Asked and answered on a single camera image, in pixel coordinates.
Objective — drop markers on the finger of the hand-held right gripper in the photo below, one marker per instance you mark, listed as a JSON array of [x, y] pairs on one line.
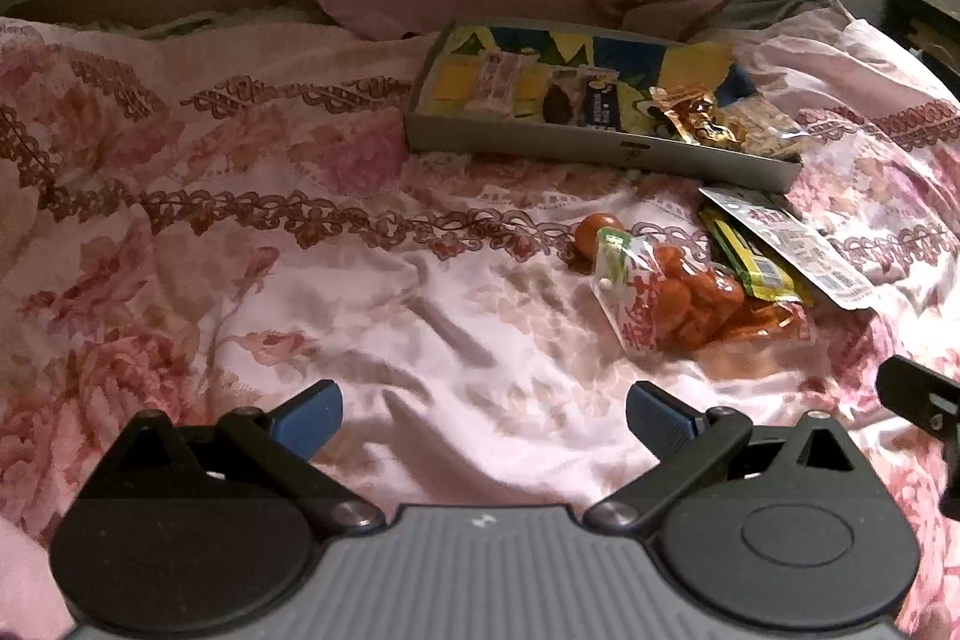
[[915, 389]]

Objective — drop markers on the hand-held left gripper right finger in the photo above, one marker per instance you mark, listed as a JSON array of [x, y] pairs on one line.
[[656, 419]]

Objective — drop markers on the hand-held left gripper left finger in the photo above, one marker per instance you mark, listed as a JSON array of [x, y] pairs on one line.
[[307, 419]]

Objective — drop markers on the beige snack packet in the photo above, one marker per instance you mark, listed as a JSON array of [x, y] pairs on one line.
[[769, 130]]

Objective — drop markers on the gold foil snack packet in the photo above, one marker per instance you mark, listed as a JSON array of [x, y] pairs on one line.
[[694, 119]]

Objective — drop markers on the yellow blue printed cardboard box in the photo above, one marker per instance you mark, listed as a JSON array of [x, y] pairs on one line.
[[525, 141]]

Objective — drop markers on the orange snack bag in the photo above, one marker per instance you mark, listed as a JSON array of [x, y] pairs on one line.
[[675, 302]]

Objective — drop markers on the pink floral blanket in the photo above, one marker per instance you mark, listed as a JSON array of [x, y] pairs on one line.
[[225, 310]]

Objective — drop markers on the yellow green snack packet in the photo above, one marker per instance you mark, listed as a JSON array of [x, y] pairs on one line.
[[757, 269]]

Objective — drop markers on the white flat snack packet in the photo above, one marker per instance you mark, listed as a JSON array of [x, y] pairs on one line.
[[795, 239]]

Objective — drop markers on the round orange snack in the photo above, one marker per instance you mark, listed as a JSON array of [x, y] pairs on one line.
[[596, 231]]

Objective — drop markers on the dark brown snack packet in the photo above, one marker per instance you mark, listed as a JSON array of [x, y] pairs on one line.
[[562, 104]]

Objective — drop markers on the dark wooden cabinet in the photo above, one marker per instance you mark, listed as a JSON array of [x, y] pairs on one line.
[[926, 33]]

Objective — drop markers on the white pink snack packet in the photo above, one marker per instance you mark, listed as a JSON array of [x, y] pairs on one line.
[[499, 81]]

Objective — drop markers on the pale green cloth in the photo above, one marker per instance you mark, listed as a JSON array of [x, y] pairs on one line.
[[772, 6]]

